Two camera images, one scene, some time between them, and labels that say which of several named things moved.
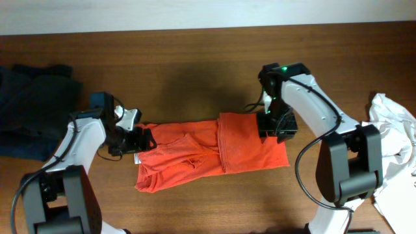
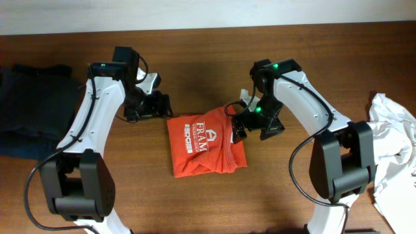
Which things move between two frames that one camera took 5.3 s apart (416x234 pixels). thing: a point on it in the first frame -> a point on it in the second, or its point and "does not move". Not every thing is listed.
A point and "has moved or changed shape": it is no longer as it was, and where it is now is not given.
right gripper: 277,125 -> 255,123
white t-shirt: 395,200 does not move
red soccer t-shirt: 186,150 has moved or changed shape
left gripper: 138,140 -> 161,106
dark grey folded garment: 38,105 does not move
